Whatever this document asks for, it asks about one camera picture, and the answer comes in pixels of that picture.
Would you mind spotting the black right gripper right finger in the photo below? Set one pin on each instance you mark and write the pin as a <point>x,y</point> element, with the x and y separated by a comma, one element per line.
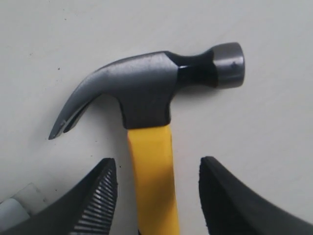
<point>232,208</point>

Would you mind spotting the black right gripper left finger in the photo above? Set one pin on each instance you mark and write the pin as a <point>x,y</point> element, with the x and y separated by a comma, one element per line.
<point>87,209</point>

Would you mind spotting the yellow black claw hammer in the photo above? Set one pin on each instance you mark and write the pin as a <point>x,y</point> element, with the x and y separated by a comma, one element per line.
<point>144,87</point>

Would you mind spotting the red dome push button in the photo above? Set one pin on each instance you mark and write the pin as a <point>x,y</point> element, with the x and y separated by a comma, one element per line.
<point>21,206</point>

